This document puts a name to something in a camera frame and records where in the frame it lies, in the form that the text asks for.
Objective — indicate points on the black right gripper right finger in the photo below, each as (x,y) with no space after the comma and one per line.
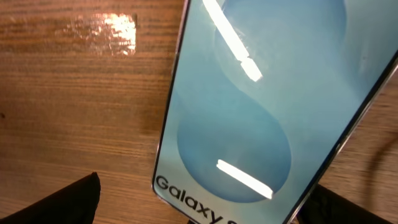
(326,207)

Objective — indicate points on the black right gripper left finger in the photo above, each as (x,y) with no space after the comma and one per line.
(74,204)

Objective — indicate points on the blue screen smartphone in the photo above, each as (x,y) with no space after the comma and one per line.
(264,94)

